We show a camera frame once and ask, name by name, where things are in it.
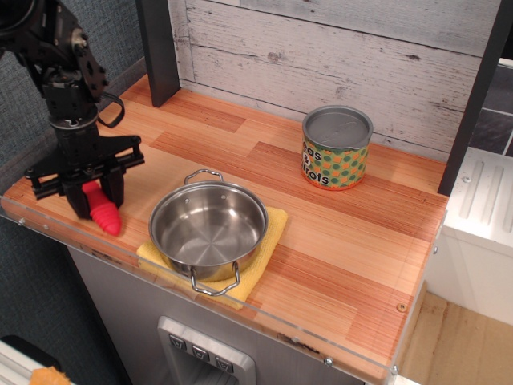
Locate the grey toy fridge front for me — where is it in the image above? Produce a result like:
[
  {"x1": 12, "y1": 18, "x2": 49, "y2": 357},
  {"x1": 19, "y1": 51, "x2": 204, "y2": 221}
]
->
[{"x1": 70, "y1": 249, "x2": 361, "y2": 384}]

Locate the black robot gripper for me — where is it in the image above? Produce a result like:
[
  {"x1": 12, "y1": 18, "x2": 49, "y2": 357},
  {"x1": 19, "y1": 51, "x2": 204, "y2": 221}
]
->
[{"x1": 25, "y1": 121, "x2": 144, "y2": 220}]

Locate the clear acrylic edge guard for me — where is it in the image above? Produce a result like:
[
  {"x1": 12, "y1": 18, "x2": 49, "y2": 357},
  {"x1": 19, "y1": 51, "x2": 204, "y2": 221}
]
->
[{"x1": 1, "y1": 198, "x2": 398, "y2": 384}]

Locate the black and orange object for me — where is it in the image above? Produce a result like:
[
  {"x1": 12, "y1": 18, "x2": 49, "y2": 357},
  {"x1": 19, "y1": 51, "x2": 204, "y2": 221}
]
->
[{"x1": 1, "y1": 335, "x2": 73, "y2": 385}]

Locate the white toy sink unit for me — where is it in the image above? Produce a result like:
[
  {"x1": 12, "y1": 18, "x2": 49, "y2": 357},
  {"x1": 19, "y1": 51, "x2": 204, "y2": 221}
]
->
[{"x1": 422, "y1": 58, "x2": 513, "y2": 325}]

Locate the stainless steel pot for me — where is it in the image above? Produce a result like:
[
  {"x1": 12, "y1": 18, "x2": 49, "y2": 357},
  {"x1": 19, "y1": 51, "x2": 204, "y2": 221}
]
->
[{"x1": 148, "y1": 168, "x2": 269, "y2": 297}]

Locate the yellow cloth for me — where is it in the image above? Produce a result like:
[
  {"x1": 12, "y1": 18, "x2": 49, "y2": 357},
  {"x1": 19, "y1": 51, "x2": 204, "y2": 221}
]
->
[{"x1": 136, "y1": 207, "x2": 288, "y2": 310}]

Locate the silver dispenser panel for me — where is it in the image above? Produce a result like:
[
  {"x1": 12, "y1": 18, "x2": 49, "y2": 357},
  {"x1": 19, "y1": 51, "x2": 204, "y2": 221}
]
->
[{"x1": 157, "y1": 316, "x2": 257, "y2": 384}]

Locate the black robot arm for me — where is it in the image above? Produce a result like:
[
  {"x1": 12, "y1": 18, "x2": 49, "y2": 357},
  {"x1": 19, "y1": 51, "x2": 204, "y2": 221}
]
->
[{"x1": 1, "y1": 1, "x2": 144, "y2": 219}]

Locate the red handled metal scoop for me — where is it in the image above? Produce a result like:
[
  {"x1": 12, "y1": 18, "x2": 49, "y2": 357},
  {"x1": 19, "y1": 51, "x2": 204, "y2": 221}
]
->
[{"x1": 82, "y1": 181, "x2": 122, "y2": 236}]

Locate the black cable loop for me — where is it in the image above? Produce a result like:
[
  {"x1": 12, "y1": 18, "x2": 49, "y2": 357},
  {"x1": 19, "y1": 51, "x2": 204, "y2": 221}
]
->
[{"x1": 95, "y1": 92, "x2": 126, "y2": 129}]

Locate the dark grey right post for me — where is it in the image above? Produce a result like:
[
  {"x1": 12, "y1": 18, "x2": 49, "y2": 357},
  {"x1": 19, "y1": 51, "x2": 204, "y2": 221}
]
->
[{"x1": 438, "y1": 0, "x2": 512, "y2": 197}]

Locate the peas and carrots can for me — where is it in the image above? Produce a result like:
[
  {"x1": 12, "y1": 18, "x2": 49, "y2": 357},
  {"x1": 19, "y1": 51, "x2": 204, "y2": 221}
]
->
[{"x1": 302, "y1": 105, "x2": 374, "y2": 191}]

